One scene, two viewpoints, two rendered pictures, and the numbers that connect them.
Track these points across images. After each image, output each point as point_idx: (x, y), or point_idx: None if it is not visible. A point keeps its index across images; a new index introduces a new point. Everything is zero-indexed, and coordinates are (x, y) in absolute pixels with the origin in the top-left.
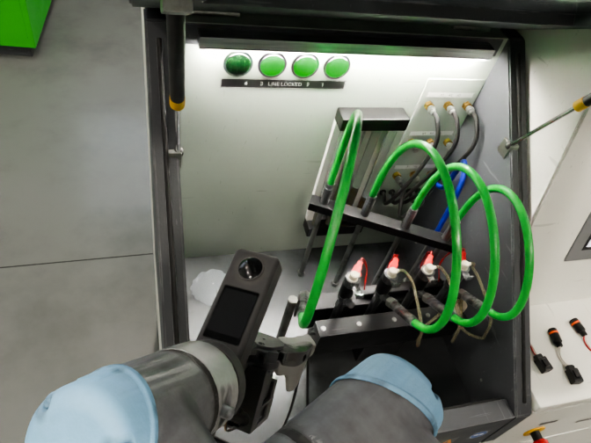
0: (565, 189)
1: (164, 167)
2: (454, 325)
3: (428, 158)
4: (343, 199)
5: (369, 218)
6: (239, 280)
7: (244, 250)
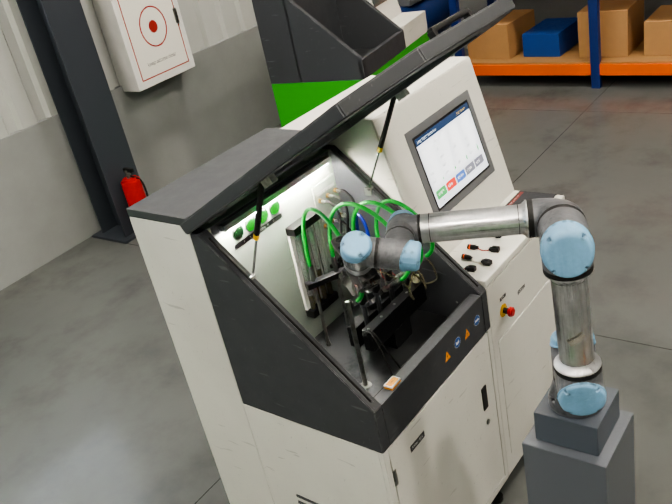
0: (406, 187)
1: (254, 284)
2: (422, 290)
3: (341, 223)
4: (336, 229)
5: (340, 270)
6: (340, 243)
7: (332, 239)
